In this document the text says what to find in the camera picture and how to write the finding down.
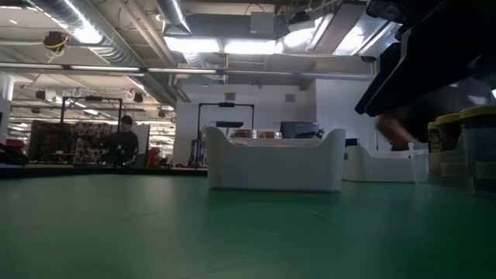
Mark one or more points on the red object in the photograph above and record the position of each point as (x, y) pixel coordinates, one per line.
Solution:
(155, 157)

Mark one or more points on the patterned backdrop cloth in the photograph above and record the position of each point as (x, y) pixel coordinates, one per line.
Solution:
(50, 139)

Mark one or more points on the grey ceiling box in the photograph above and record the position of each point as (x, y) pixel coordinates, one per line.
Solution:
(262, 23)

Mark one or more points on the narrow silver spiral duct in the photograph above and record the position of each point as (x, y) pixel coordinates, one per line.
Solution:
(172, 11)

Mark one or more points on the black computer monitor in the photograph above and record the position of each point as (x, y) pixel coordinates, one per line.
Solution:
(300, 129)

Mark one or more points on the security camera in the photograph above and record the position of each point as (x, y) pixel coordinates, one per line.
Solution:
(368, 59)

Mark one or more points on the black metal gantry frame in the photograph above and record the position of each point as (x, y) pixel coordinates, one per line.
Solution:
(226, 104)

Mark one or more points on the grey ceiling pipe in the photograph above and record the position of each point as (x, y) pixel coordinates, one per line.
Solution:
(329, 75)

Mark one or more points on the black table frame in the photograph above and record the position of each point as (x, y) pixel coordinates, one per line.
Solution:
(77, 172)

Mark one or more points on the ceiling light panel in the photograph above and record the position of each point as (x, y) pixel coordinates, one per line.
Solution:
(193, 44)
(250, 47)

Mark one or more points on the green table mat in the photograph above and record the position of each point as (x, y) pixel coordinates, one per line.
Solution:
(248, 232)

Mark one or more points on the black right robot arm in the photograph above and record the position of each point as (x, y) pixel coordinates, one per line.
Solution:
(426, 58)

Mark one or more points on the yellow-lid spice jar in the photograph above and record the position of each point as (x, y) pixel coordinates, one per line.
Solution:
(432, 133)
(448, 129)
(478, 124)

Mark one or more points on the white plastic bin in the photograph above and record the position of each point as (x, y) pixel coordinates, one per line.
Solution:
(275, 166)

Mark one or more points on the person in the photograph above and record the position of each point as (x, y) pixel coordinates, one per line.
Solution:
(124, 143)

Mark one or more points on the clear plastic bin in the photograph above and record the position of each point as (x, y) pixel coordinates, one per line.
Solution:
(418, 166)

